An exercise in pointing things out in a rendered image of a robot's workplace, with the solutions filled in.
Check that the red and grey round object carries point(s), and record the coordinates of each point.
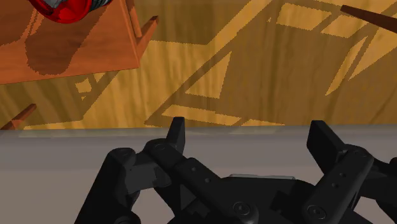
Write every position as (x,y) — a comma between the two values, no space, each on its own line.
(66,11)

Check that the orange wooden table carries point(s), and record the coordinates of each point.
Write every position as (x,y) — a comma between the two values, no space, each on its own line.
(105,46)

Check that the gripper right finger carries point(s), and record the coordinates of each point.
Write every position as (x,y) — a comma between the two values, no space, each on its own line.
(341,180)

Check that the dark brown wooden bar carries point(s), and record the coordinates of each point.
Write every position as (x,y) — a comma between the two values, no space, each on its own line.
(372,18)

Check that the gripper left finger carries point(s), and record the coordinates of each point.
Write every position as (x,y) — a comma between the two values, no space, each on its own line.
(192,173)

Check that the brown wooden furniture leg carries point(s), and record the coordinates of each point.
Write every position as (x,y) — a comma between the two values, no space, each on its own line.
(20,117)

